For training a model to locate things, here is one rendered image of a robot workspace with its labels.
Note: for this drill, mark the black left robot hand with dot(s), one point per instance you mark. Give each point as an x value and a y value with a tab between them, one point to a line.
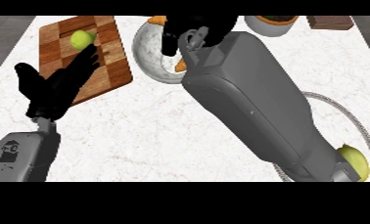
52	94

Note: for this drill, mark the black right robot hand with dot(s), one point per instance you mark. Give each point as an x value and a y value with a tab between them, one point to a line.
192	22

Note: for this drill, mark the orange croissant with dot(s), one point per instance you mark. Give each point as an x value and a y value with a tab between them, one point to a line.
180	67

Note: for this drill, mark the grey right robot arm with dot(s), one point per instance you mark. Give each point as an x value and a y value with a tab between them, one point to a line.
254	104

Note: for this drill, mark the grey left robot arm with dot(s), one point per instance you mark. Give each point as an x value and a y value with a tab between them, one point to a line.
27	156

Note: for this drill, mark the white marbled bowl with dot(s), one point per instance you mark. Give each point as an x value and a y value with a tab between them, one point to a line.
145	50

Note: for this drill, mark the checkered wooden cutting board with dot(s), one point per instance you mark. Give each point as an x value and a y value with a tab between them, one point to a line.
115	68

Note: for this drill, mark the grey pot with brown filling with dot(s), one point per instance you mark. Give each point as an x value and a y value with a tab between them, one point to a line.
269	29

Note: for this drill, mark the green apple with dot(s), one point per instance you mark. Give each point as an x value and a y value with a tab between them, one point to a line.
81	39
357	161

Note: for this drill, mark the brown wooden block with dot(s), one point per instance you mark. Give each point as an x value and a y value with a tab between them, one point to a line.
330	22

